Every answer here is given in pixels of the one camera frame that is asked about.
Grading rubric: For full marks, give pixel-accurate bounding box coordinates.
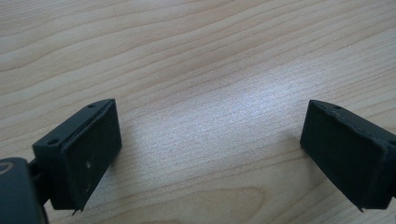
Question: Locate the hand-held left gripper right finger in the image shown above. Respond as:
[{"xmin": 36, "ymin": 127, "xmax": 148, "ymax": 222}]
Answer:
[{"xmin": 299, "ymin": 99, "xmax": 396, "ymax": 213}]

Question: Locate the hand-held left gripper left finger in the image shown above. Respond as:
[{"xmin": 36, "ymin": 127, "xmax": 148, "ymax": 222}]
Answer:
[{"xmin": 32, "ymin": 98, "xmax": 122, "ymax": 217}]

